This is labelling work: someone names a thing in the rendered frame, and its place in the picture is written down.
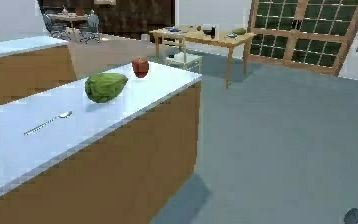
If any brown kitchen island white top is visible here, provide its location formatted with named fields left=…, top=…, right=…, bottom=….
left=0, top=61, right=203, bottom=224

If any pale chair white cushion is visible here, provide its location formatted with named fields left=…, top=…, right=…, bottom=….
left=161, top=37, right=204, bottom=74

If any red apple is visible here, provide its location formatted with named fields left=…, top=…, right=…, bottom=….
left=131, top=57, right=150, bottom=79

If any green lettuce head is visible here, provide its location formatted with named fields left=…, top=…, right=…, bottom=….
left=84, top=72, right=129, bottom=104

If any light wooden table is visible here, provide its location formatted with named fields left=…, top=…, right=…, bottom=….
left=149, top=25, right=257, bottom=90

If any grey patterned chair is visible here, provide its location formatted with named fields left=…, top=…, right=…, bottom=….
left=76, top=13, right=101, bottom=44
left=42, top=13, right=71, bottom=42

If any silver spoon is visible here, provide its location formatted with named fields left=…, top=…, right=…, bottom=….
left=23, top=110, right=74, bottom=136

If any round dining table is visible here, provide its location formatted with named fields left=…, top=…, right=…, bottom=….
left=46, top=12, right=89, bottom=41

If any brown counter white top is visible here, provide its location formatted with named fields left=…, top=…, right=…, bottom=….
left=0, top=35, right=77, bottom=108

